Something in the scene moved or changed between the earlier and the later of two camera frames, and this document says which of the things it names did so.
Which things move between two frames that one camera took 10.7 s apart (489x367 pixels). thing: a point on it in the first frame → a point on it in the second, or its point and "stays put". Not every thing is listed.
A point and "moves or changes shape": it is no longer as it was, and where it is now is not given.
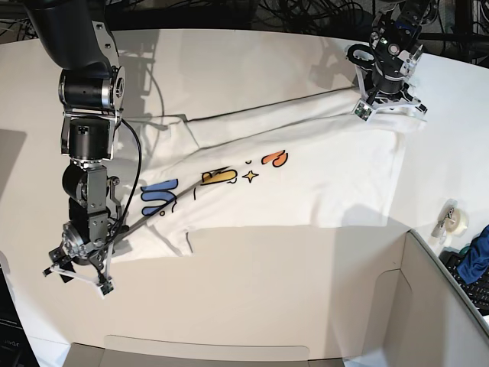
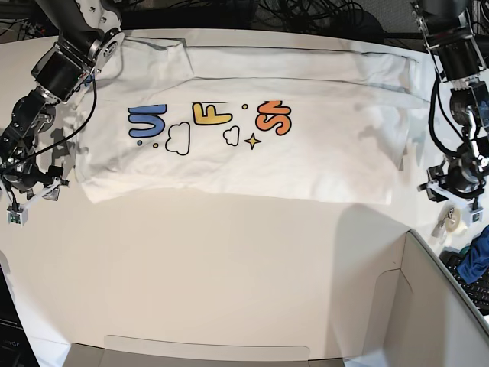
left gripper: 61,263 → 53,188
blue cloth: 475,264 stays put
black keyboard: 478,290 stays put
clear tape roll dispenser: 450,219 stays put
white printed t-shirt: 307,162 moves or changes shape
